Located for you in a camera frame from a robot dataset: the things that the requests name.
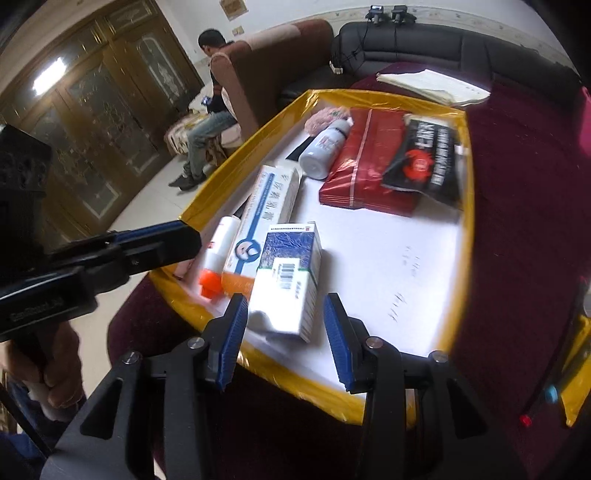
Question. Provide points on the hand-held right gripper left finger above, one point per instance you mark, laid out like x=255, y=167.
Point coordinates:
x=233, y=341

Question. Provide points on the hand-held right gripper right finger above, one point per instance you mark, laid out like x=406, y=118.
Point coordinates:
x=341, y=346

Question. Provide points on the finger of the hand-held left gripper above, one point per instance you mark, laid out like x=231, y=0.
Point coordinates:
x=166, y=249
x=147, y=230

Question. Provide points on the white tube orange cap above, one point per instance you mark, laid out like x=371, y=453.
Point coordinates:
x=221, y=240

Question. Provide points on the white blue green box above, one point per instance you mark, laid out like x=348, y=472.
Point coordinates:
x=286, y=295

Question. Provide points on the yellow taped cardboard tray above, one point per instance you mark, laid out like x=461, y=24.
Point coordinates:
x=579, y=374
x=378, y=277

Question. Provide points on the long white blue box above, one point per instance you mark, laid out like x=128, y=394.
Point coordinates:
x=265, y=207

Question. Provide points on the red foil packet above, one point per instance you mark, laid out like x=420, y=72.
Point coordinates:
x=360, y=170

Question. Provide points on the white plastic bottle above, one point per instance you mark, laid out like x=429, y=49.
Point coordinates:
x=323, y=147

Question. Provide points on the pink fluffy scrunchie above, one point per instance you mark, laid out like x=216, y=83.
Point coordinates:
x=321, y=121

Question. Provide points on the black printed packet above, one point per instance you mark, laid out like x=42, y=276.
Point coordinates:
x=422, y=161

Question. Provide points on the person's left hand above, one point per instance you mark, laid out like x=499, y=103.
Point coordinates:
x=64, y=369

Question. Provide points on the floral cushioned stool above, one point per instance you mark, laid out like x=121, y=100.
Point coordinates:
x=178, y=134

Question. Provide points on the ornate wooden doors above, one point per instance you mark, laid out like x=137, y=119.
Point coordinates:
x=92, y=115

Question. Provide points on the person's blue clothing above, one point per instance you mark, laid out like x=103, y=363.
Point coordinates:
x=16, y=415

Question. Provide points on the black marker red cap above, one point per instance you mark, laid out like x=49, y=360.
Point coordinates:
x=525, y=420

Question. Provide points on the brown upholstered chair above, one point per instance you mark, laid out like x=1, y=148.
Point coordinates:
x=272, y=64

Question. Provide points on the black marker blue cap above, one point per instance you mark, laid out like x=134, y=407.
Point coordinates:
x=549, y=394

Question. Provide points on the white power strip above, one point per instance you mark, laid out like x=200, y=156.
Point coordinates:
x=336, y=68

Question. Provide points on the white paper notebook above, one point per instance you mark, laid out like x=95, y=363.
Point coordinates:
x=434, y=85

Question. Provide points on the black leather sofa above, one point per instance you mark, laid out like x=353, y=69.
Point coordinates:
x=461, y=48

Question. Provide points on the small tan wall frame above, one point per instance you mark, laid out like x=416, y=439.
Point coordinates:
x=233, y=7

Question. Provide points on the black camera device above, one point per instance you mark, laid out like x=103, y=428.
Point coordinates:
x=376, y=14
x=400, y=13

